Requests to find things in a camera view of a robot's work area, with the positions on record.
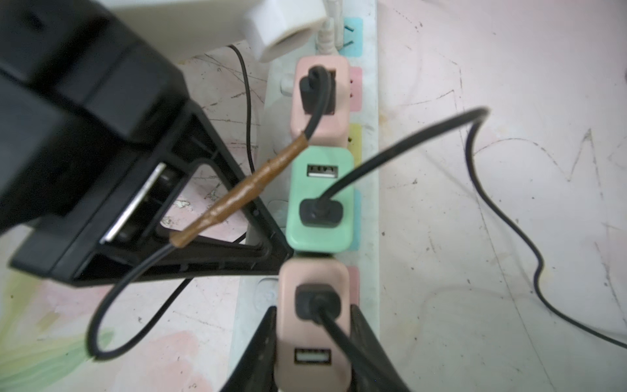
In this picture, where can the white plug in strip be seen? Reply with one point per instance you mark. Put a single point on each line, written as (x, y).
(330, 38)

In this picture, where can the floral pink table mat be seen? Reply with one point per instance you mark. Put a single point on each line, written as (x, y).
(457, 308)

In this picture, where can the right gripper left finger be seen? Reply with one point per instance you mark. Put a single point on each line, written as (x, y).
(255, 370)

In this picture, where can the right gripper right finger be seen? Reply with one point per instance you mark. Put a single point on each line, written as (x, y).
(362, 336)

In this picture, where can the white cylindrical adapter plug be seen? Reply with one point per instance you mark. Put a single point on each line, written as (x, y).
(274, 28)

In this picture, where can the pink USB charger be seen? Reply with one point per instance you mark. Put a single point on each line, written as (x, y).
(307, 359)
(321, 92)

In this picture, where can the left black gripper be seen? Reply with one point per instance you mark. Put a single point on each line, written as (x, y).
(98, 138)

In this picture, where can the white power strip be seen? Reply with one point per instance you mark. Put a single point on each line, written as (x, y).
(279, 149)

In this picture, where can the green USB charger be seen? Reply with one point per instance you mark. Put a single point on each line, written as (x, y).
(317, 223)

